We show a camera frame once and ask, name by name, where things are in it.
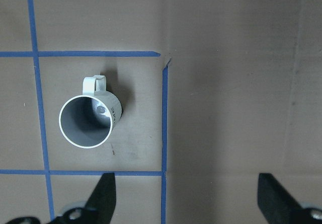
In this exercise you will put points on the white plastic mug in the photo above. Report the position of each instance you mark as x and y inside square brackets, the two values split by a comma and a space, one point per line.
[87, 120]

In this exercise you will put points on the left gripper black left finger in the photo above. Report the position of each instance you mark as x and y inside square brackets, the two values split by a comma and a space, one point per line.
[99, 207]

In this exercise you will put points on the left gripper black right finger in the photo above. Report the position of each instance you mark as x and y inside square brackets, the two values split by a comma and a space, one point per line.
[277, 205]

